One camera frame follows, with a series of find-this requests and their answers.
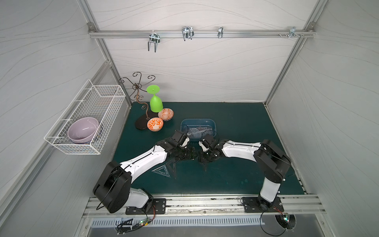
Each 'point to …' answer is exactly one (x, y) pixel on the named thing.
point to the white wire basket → (101, 102)
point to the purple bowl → (82, 130)
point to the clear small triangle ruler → (162, 170)
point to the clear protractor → (194, 133)
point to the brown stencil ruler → (203, 128)
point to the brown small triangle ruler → (204, 163)
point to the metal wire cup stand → (141, 121)
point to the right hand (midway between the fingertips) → (198, 159)
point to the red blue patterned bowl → (166, 114)
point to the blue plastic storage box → (187, 124)
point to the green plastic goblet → (156, 104)
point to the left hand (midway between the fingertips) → (194, 156)
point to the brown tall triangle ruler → (170, 165)
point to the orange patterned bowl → (155, 124)
